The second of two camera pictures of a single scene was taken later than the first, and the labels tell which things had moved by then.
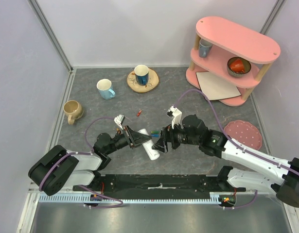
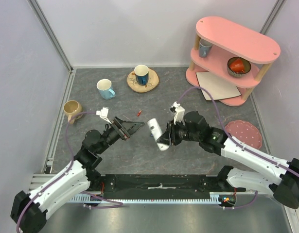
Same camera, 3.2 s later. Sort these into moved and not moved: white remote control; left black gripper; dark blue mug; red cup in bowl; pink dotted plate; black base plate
Moved: left black gripper; white remote control
Not moved: dark blue mug; pink dotted plate; red cup in bowl; black base plate
